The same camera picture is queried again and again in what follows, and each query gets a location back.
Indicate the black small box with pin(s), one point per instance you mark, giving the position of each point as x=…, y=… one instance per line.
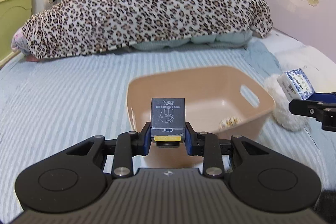
x=168, y=122

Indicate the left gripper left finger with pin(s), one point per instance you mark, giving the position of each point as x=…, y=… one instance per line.
x=79, y=175

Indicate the pink padded headboard panel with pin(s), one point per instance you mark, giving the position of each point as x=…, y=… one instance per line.
x=309, y=21

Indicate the blue white porcelain-pattern box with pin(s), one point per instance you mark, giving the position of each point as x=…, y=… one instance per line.
x=296, y=85

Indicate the leopard print blanket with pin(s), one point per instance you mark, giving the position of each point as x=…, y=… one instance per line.
x=85, y=27

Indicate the teal quilted comforter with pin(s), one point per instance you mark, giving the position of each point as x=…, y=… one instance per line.
x=230, y=40

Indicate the striped blue bed sheet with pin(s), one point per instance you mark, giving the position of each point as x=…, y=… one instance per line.
x=49, y=106

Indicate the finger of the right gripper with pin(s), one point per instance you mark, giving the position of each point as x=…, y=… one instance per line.
x=312, y=109
x=323, y=97

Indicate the beige plastic storage bin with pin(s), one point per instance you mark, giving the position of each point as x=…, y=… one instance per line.
x=211, y=94

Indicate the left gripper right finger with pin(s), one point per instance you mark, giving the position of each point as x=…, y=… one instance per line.
x=258, y=176

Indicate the white fluffy plush toy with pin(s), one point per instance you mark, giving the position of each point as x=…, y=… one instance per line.
x=281, y=112

